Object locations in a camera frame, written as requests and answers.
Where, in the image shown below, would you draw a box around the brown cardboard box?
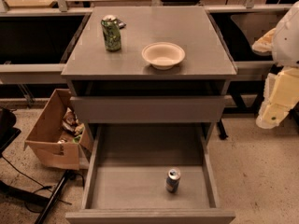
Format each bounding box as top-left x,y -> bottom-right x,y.
24,89 -> 93,170

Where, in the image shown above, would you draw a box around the white paper bowl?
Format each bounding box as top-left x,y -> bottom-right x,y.
141,42 -> 185,70

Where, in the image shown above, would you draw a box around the blue silver redbull can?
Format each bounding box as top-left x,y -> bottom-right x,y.
165,167 -> 181,193

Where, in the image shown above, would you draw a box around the snack wrappers in box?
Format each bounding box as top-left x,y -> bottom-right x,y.
58,108 -> 84,144

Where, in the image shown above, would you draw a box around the grey drawer cabinet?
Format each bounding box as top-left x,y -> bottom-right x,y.
62,7 -> 236,139

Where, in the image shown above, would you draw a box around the green soda can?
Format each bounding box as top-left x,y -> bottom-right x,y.
101,15 -> 121,51

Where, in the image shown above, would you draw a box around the open grey middle drawer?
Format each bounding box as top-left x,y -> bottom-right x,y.
66,124 -> 235,224

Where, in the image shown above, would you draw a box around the small dark object behind can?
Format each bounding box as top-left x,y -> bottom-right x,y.
118,20 -> 126,29

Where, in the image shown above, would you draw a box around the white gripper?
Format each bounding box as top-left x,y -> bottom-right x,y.
256,67 -> 299,129

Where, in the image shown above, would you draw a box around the grey top drawer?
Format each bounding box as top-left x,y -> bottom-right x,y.
71,96 -> 224,123

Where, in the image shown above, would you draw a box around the black stand leg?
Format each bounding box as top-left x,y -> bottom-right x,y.
35,170 -> 74,224

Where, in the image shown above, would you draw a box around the black cable on floor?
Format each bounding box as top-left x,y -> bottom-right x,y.
0,154 -> 86,214

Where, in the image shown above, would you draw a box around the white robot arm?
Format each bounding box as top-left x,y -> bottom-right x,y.
252,2 -> 299,129

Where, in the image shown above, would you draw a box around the black chair base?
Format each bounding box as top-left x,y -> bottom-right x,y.
0,108 -> 21,156

